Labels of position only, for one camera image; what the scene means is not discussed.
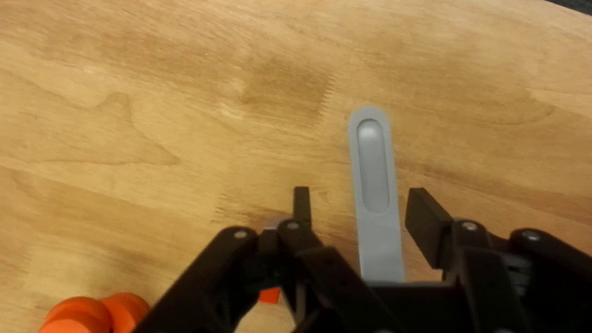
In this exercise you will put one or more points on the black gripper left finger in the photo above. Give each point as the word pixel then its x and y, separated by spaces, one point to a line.
pixel 302 205

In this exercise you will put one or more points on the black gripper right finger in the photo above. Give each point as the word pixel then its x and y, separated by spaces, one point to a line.
pixel 428 222

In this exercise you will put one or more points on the orange double disc block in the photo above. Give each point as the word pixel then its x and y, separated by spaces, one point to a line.
pixel 117 313

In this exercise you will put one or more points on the gray cup with handle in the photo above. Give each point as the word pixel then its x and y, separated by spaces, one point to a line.
pixel 376 200

